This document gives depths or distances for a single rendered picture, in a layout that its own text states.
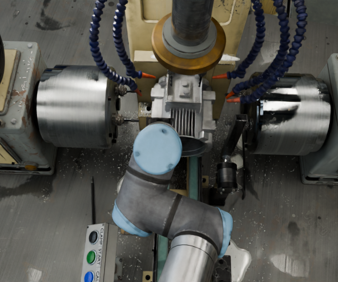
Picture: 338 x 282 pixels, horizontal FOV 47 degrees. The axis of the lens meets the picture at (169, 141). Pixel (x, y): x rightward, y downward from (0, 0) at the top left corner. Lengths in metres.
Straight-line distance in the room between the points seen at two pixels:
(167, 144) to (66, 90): 0.46
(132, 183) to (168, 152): 0.09
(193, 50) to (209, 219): 0.39
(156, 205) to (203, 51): 0.38
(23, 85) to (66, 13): 0.69
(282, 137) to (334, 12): 2.04
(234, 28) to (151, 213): 0.68
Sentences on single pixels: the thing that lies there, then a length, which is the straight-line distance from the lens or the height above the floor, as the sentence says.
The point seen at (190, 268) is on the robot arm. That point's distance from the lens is 0.68.
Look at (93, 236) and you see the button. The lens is 1.03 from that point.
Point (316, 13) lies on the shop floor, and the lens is 3.03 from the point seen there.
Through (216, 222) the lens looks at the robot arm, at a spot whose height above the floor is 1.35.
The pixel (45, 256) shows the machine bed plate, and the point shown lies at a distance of 1.34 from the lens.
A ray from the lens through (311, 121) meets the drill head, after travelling 1.13.
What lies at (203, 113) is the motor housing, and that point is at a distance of 1.16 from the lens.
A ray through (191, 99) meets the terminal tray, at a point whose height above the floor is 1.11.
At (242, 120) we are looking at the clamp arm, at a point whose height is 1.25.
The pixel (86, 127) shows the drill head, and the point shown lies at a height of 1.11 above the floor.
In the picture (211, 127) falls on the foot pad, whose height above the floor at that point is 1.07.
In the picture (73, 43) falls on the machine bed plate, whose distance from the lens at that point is 1.66.
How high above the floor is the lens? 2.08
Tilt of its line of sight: 66 degrees down
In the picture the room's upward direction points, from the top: 3 degrees clockwise
